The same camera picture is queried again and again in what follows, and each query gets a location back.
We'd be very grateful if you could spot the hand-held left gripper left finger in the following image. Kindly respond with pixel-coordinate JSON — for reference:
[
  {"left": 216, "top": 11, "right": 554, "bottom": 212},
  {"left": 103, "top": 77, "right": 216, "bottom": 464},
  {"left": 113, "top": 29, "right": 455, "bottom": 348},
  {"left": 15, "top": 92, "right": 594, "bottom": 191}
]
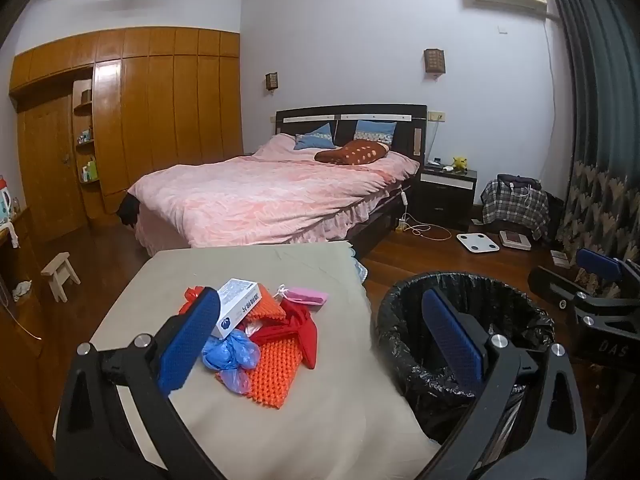
[{"left": 52, "top": 286, "right": 223, "bottom": 480}]

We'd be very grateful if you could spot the dark bag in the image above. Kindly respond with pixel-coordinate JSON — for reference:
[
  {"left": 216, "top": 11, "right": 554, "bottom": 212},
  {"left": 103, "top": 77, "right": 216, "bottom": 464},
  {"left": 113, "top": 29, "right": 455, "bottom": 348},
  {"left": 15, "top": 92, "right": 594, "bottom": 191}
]
[{"left": 497, "top": 174, "right": 543, "bottom": 191}]

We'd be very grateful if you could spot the white cardboard box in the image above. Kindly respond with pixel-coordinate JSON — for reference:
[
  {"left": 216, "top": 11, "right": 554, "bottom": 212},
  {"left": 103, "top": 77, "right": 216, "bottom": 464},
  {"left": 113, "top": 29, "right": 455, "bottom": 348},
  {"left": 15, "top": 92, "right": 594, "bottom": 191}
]
[{"left": 210, "top": 278, "right": 261, "bottom": 339}]

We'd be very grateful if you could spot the light blue quilted pad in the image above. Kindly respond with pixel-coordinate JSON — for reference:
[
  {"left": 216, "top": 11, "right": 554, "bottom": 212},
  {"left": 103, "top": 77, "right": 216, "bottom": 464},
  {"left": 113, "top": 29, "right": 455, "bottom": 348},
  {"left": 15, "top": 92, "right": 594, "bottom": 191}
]
[{"left": 347, "top": 245, "right": 368, "bottom": 283}]

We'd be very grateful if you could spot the scale with dark centre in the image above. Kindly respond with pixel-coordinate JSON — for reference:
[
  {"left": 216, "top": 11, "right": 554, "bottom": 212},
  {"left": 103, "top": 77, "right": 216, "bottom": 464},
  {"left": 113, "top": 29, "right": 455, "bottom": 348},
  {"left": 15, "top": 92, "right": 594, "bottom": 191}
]
[{"left": 500, "top": 230, "right": 532, "bottom": 250}]

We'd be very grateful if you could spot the red plastic bag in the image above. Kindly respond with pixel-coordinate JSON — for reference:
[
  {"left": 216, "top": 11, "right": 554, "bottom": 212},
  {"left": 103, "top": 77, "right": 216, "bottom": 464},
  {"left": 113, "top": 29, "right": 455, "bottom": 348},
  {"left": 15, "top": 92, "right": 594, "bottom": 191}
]
[
  {"left": 180, "top": 286, "right": 208, "bottom": 313},
  {"left": 250, "top": 300, "right": 319, "bottom": 370}
]

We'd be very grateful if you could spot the white power cable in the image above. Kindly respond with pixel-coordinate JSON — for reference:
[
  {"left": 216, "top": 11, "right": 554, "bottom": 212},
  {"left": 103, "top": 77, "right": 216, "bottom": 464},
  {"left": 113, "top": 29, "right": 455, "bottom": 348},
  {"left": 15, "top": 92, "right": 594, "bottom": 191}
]
[{"left": 400, "top": 187, "right": 451, "bottom": 241}]

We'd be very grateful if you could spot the wooden wardrobe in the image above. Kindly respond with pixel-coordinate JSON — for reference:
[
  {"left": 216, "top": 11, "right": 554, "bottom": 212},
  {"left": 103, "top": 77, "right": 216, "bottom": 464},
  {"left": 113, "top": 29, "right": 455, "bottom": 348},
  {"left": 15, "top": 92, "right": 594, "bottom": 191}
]
[{"left": 9, "top": 27, "right": 244, "bottom": 233}]

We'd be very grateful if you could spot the trash bin with black bag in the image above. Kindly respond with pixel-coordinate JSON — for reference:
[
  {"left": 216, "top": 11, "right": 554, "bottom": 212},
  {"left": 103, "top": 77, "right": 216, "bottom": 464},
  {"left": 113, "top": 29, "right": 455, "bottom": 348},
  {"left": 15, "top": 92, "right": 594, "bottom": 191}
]
[{"left": 376, "top": 271, "right": 557, "bottom": 461}]

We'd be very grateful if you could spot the pink blanket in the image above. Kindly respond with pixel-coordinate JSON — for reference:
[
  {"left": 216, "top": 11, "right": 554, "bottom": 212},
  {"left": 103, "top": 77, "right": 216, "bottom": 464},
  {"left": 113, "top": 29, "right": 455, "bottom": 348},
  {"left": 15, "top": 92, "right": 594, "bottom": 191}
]
[{"left": 127, "top": 134, "right": 421, "bottom": 261}]

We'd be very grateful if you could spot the pink drawstring pouch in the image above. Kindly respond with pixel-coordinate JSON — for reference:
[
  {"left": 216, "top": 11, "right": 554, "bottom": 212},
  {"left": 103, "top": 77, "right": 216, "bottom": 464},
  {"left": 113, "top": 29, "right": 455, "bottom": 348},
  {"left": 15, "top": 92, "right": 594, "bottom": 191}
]
[{"left": 277, "top": 285, "right": 328, "bottom": 307}]

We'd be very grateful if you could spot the blue plastic shoe cover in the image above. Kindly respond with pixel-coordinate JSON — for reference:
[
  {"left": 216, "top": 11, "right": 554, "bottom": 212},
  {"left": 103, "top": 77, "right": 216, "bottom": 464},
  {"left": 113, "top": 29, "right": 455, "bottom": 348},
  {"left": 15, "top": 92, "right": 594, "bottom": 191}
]
[{"left": 201, "top": 332, "right": 261, "bottom": 395}]

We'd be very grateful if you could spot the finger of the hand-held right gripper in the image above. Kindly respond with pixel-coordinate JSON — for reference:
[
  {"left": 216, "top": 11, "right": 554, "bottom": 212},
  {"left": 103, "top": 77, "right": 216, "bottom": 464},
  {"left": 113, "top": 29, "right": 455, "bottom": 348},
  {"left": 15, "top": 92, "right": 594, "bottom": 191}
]
[
  {"left": 528, "top": 265, "right": 601, "bottom": 315},
  {"left": 575, "top": 247, "right": 640, "bottom": 306}
]

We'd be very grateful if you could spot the blue pillow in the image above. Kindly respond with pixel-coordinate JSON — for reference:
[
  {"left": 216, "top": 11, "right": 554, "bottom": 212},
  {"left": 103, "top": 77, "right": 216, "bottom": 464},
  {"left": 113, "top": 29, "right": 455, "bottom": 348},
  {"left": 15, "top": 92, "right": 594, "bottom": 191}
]
[
  {"left": 354, "top": 120, "right": 398, "bottom": 145},
  {"left": 294, "top": 122, "right": 335, "bottom": 151}
]

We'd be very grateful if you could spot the white charging cable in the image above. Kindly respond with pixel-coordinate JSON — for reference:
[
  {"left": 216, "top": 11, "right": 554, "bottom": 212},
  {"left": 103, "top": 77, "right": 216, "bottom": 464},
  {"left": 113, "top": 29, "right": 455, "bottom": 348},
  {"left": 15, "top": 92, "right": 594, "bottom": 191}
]
[{"left": 0, "top": 280, "right": 43, "bottom": 341}]

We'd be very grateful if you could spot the dark teal curtain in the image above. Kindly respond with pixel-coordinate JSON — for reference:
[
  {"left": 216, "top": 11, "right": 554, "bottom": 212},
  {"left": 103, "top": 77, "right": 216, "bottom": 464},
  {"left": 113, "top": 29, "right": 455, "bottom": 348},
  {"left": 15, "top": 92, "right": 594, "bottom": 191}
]
[{"left": 539, "top": 0, "right": 640, "bottom": 301}]

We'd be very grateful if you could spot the large wall lamp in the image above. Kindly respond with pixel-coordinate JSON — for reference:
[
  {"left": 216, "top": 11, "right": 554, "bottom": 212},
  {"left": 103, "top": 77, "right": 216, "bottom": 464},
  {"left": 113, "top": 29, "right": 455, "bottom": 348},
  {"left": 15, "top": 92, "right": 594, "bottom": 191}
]
[{"left": 424, "top": 48, "right": 446, "bottom": 77}]

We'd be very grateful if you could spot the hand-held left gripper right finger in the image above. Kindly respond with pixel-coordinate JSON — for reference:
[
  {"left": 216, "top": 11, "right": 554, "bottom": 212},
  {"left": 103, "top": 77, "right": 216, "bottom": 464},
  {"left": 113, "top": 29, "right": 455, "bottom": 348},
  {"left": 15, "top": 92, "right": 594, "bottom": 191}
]
[{"left": 421, "top": 287, "right": 588, "bottom": 480}]

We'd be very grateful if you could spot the plaid cloth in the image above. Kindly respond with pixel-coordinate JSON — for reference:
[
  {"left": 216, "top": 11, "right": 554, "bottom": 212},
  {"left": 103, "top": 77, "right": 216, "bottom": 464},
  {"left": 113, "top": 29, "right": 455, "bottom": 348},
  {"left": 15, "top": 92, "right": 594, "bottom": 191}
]
[{"left": 481, "top": 175, "right": 551, "bottom": 241}]

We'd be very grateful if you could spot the dark wooden bed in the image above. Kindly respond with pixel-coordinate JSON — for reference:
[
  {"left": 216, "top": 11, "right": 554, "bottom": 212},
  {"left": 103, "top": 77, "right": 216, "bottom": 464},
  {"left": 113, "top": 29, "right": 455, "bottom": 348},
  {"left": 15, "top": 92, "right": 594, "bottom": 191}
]
[{"left": 117, "top": 105, "right": 428, "bottom": 261}]

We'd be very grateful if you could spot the small wooden stool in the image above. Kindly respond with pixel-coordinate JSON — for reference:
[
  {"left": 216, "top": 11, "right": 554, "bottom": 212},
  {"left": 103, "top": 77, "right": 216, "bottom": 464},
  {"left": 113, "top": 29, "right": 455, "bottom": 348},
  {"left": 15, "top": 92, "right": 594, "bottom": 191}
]
[{"left": 41, "top": 252, "right": 81, "bottom": 303}]

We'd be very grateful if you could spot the orange foam mat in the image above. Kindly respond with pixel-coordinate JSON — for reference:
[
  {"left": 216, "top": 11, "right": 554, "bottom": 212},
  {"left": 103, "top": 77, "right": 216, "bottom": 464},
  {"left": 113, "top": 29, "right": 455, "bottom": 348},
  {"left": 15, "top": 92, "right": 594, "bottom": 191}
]
[
  {"left": 245, "top": 290, "right": 288, "bottom": 331},
  {"left": 216, "top": 335, "right": 303, "bottom": 409}
]

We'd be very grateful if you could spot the brown dotted pillow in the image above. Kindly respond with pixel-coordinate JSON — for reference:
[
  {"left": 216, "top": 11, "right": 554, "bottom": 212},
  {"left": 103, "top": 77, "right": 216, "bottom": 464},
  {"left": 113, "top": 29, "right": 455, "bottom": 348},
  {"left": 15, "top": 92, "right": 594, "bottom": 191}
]
[{"left": 314, "top": 141, "right": 391, "bottom": 167}]

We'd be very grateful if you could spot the dark nightstand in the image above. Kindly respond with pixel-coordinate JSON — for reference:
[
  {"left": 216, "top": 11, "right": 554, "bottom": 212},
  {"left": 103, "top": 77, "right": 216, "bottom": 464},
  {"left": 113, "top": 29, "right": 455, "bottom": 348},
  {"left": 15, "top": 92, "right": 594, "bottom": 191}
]
[{"left": 419, "top": 162, "right": 478, "bottom": 226}]

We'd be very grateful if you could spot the black cloth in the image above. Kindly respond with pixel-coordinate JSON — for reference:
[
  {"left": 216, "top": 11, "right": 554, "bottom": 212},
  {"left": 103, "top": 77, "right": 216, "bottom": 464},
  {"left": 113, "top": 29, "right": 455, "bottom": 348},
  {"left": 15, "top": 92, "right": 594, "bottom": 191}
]
[{"left": 117, "top": 192, "right": 141, "bottom": 226}]

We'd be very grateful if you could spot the white bathroom scale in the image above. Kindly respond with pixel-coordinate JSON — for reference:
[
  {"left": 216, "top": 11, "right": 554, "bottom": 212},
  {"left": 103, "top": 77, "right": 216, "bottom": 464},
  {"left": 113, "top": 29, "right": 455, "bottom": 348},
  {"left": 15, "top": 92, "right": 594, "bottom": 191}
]
[{"left": 456, "top": 232, "right": 501, "bottom": 253}]

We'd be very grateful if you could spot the wooden door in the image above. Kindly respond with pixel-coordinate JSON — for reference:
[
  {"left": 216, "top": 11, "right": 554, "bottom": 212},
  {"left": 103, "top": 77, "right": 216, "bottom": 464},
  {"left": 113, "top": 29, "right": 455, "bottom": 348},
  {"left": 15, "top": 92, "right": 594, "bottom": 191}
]
[{"left": 15, "top": 92, "right": 88, "bottom": 243}]

